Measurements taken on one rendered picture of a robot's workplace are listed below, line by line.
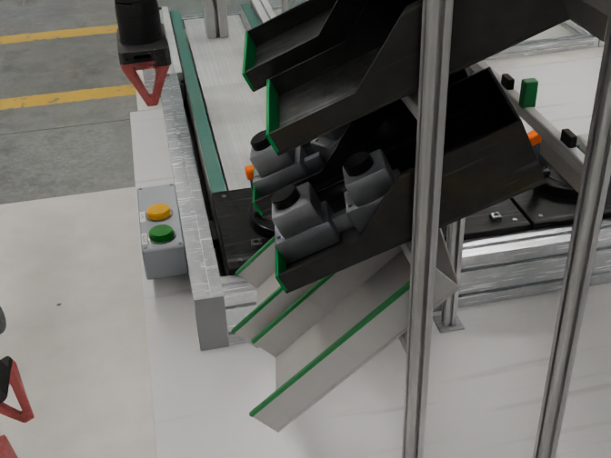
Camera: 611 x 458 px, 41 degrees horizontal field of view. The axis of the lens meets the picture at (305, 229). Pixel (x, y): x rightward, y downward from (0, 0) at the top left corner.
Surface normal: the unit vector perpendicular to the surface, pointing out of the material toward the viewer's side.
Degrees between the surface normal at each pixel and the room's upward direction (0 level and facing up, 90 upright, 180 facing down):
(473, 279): 90
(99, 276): 0
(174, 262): 90
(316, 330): 45
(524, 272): 90
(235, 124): 0
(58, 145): 0
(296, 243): 90
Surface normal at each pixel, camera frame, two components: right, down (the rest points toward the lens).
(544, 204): -0.04, -0.84
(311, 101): -0.45, -0.74
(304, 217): 0.04, 0.55
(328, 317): -0.73, -0.56
